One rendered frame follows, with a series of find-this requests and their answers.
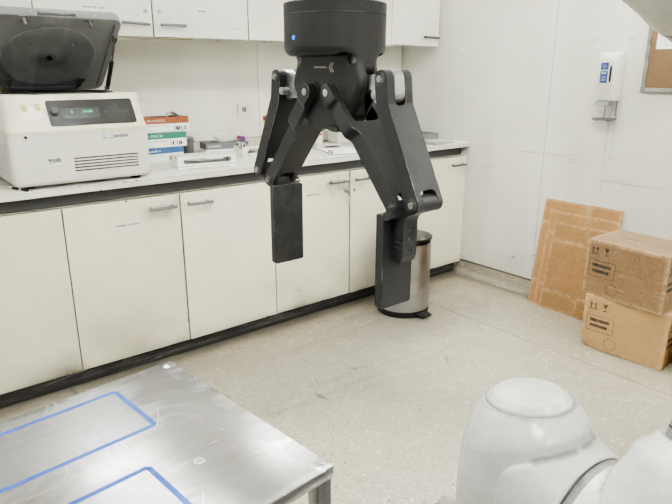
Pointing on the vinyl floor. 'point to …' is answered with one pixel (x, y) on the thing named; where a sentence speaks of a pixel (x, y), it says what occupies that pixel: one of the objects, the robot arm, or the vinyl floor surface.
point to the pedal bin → (420, 271)
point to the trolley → (154, 449)
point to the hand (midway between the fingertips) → (334, 266)
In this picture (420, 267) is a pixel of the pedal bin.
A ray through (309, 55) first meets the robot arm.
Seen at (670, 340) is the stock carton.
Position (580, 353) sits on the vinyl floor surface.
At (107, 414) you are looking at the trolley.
